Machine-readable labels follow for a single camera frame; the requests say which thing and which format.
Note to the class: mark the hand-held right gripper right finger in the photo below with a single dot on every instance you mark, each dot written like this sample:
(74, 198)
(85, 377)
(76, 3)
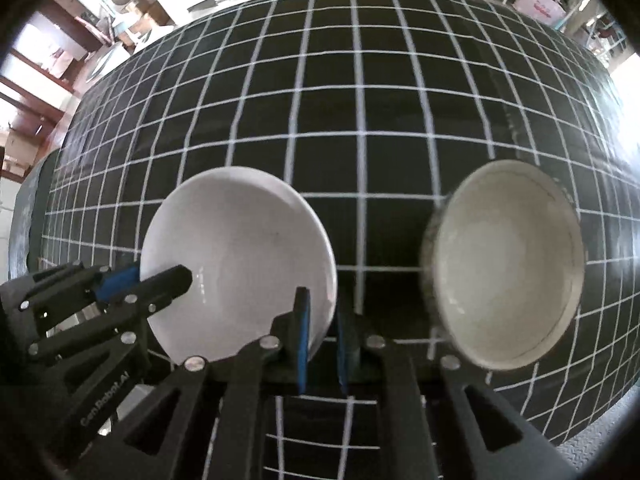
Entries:
(345, 355)

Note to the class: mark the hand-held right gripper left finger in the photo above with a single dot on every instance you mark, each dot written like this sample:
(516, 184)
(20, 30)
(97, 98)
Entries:
(302, 350)

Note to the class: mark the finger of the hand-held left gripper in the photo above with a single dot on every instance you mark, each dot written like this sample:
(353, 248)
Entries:
(120, 280)
(165, 280)

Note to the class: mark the plain white bowl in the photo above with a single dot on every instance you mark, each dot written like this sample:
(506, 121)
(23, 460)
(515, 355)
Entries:
(235, 260)

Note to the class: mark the patterned bowl gold rim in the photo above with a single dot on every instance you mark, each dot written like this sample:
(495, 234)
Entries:
(505, 270)

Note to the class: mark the dark cloth covered chair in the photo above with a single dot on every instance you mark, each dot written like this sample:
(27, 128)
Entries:
(30, 210)

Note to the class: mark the white mop bucket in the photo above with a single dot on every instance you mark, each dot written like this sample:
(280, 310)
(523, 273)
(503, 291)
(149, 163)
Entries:
(107, 60)

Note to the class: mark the black white checked tablecloth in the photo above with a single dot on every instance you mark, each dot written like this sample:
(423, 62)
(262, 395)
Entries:
(350, 110)

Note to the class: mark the pink shopping bag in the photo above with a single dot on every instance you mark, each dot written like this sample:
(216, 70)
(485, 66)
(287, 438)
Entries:
(540, 4)

